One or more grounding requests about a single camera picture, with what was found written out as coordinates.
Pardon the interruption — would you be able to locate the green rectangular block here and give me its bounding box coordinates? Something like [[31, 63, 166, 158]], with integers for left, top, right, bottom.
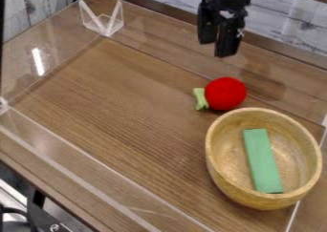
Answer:
[[242, 129, 284, 194]]

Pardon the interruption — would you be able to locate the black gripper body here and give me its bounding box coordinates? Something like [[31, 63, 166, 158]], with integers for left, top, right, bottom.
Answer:
[[199, 0, 250, 17]]

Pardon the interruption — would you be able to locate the black cable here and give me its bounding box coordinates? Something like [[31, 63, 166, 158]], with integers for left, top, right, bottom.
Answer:
[[0, 206, 31, 232]]

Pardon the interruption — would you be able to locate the black table leg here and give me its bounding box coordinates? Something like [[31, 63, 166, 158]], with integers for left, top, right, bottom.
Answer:
[[28, 189, 45, 209]]

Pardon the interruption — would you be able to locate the clear acrylic corner bracket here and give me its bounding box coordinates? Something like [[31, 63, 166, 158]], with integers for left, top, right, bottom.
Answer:
[[77, 0, 123, 37]]

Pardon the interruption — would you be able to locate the clear acrylic tray wall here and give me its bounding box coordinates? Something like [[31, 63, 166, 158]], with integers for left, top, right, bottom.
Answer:
[[0, 105, 214, 232]]

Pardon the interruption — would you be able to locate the red plush fruit green leaf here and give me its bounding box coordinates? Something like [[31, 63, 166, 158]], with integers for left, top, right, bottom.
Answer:
[[193, 77, 246, 111]]

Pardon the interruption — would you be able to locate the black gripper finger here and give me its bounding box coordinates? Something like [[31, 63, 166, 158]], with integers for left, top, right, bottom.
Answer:
[[214, 16, 245, 57], [197, 1, 218, 44]]

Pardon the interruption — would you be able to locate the wooden bowl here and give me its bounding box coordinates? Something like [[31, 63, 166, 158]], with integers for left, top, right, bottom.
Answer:
[[203, 108, 323, 210]]

